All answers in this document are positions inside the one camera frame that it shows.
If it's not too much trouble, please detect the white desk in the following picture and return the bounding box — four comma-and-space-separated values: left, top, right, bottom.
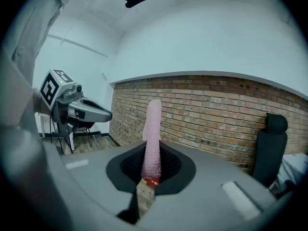
271, 153, 308, 197

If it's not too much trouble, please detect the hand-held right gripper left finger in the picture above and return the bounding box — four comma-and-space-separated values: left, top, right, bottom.
43, 140, 147, 231

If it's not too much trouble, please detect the person's left forearm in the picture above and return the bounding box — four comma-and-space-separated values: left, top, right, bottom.
33, 90, 52, 117

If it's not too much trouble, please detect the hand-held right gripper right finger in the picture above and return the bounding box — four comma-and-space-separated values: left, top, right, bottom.
139, 140, 277, 231

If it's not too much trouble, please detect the pink cloth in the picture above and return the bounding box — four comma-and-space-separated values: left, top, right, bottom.
141, 99, 162, 179

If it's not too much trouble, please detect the light long-sleeved shirt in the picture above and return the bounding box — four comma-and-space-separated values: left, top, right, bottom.
4, 0, 80, 86

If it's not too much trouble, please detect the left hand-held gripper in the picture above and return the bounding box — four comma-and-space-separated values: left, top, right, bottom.
39, 69, 113, 134

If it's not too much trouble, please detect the white table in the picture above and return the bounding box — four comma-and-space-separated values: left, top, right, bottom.
35, 112, 75, 154

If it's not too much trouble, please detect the black metal chair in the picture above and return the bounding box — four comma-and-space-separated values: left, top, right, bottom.
72, 119, 96, 149

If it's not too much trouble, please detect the white wall conduit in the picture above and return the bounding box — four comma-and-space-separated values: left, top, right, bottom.
47, 34, 109, 58

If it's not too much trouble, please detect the black office chair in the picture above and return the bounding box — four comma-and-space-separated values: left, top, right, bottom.
252, 113, 288, 187

